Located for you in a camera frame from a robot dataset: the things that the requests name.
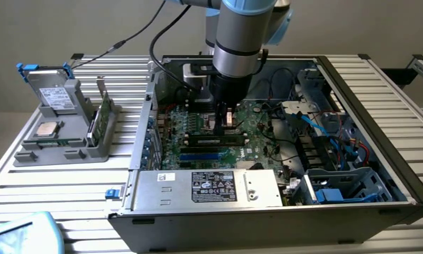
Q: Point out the CPU socket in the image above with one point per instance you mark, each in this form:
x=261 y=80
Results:
x=207 y=123

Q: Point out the blue case latch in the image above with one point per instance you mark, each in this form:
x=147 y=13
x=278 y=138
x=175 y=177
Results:
x=112 y=193

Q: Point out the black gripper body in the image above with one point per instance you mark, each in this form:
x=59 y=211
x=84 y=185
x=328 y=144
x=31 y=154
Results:
x=233 y=88

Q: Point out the grey parts rack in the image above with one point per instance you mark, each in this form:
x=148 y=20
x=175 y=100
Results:
x=56 y=158

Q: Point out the silver power supply unit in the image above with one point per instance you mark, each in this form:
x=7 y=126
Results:
x=176 y=195

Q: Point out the black RAM stick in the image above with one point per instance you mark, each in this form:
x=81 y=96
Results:
x=208 y=141

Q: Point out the open black PC case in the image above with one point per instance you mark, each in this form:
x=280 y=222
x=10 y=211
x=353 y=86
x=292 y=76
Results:
x=233 y=232

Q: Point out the grey metal disk bay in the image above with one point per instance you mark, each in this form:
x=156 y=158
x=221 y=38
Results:
x=304 y=79

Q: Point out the green motherboard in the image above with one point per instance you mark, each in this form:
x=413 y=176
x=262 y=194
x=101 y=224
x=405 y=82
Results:
x=253 y=150

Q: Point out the silver CPU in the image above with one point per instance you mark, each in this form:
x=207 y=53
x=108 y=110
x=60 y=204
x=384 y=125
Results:
x=48 y=129

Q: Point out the black expansion slot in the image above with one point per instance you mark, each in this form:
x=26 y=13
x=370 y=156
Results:
x=197 y=150

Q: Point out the green RAM stick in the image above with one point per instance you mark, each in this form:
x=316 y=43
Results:
x=52 y=143

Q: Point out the hard disk with blue caddy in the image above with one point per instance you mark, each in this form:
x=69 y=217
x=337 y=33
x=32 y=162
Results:
x=55 y=92

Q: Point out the green graphics card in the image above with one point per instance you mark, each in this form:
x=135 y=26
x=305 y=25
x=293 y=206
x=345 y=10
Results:
x=104 y=119

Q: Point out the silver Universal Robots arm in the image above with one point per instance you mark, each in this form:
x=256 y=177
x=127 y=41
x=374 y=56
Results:
x=237 y=31

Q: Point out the teal plastic object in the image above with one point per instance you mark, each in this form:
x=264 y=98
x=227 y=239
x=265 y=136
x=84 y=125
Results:
x=24 y=235

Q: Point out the blue expansion slot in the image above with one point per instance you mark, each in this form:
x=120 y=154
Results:
x=197 y=156

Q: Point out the silver chipset heatsink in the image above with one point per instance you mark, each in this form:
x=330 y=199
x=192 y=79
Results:
x=247 y=165

